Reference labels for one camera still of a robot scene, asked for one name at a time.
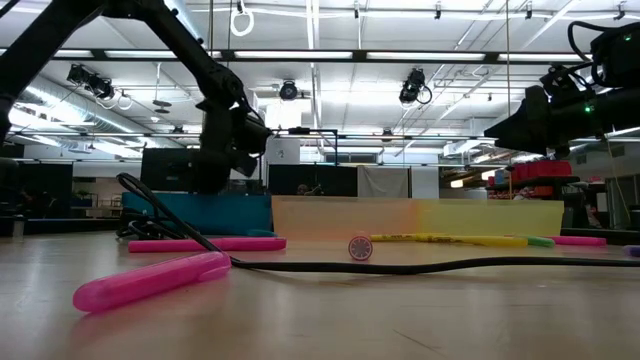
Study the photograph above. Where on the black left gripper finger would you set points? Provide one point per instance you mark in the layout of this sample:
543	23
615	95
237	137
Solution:
205	181
225	181

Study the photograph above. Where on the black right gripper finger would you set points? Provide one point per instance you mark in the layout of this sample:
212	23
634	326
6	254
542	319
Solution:
525	125

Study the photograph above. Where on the pink highlighter marker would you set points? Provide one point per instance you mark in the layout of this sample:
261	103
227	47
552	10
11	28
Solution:
577	241
240	244
150	280
360	248

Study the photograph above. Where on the green highlighter marker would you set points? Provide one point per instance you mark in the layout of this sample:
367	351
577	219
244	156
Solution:
542	242

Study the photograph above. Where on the yellow highlighter marker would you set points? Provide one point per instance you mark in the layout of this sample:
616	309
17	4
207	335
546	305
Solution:
400	238
495	242

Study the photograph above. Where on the purple highlighter marker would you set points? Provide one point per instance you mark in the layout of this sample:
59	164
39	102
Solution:
633	250

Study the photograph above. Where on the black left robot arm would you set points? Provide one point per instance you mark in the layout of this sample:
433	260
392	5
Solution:
190	50

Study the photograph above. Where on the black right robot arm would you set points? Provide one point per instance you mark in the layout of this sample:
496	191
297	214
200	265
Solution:
625	110

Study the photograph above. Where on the blue plastic bin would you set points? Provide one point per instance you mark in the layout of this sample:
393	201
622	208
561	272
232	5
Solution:
225	212

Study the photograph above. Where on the large black monitor screen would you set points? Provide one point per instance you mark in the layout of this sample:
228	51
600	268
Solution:
165	170

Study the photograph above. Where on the red storage bin shelf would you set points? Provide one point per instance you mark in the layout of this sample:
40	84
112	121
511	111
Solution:
542	170

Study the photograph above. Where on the black ceiling spotlight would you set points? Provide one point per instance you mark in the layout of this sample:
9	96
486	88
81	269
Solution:
95	82
412	87
288	91

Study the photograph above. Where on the yellow translucent plastic bin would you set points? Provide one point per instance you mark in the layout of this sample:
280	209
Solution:
490	217

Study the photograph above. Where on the black partition panel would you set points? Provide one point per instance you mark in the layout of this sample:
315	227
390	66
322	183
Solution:
340	180

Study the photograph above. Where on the orange translucent plastic bin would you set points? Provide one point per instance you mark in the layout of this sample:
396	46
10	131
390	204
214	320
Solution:
340	215

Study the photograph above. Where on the grey fabric panel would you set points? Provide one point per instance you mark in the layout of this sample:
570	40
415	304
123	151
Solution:
382	182

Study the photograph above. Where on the black overhead light bar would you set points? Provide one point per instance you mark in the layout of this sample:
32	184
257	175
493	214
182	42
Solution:
360	55

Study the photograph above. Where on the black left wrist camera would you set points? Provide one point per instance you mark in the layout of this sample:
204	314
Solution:
252	145

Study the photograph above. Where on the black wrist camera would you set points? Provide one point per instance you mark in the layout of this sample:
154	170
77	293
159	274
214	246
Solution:
617	55
252	145

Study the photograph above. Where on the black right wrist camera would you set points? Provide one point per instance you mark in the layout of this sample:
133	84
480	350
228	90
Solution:
617	55

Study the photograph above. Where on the black neighbouring rig frame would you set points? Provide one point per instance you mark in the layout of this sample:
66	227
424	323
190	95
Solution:
300	131

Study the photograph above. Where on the silver ceiling air duct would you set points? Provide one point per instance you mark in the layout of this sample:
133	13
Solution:
60	107

